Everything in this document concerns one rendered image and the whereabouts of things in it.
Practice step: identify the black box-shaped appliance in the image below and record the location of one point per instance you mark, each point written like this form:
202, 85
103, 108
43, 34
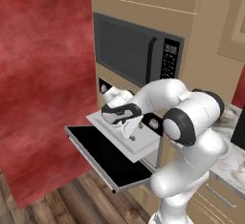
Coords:
239, 129

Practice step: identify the black microwave oven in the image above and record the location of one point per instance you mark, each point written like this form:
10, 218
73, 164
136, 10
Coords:
127, 47

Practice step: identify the silver oven knob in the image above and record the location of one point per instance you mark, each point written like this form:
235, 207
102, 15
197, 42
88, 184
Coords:
103, 89
154, 124

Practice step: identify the beige drawer front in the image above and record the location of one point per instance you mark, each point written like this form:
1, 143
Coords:
207, 208

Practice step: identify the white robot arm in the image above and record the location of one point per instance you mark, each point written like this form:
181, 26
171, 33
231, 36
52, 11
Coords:
188, 119

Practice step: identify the beige wall cupboard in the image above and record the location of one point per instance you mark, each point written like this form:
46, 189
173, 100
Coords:
234, 17

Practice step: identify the beige tall cabinet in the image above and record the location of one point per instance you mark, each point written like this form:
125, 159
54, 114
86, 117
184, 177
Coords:
204, 58

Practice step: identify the built-in oven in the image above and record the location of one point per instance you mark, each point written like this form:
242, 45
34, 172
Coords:
108, 74

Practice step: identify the pale grey oven tray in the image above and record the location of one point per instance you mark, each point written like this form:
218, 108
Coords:
140, 146

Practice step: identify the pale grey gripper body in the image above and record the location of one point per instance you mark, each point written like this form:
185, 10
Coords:
129, 129

